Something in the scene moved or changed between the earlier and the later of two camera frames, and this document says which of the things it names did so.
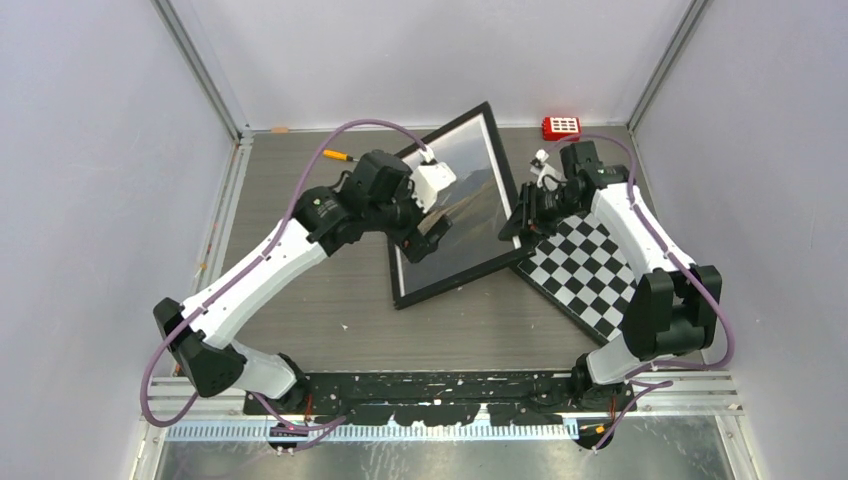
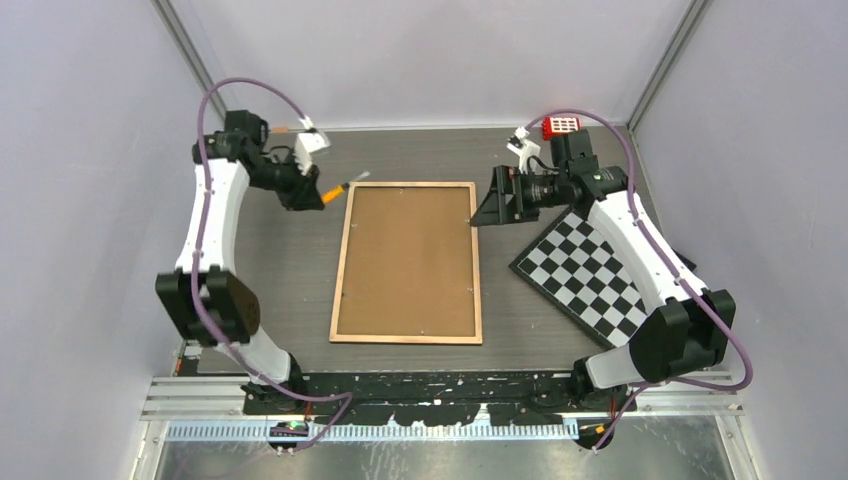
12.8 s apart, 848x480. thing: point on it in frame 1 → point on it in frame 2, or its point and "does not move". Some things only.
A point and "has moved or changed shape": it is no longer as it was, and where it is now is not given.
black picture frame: x=479 y=206 → x=409 y=270
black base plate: x=451 y=399 does not move
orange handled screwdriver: x=338 y=155 has moved or changed shape
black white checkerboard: x=583 y=269 does not move
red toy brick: x=555 y=128 does not move
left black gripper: x=414 y=243 → x=305 y=194
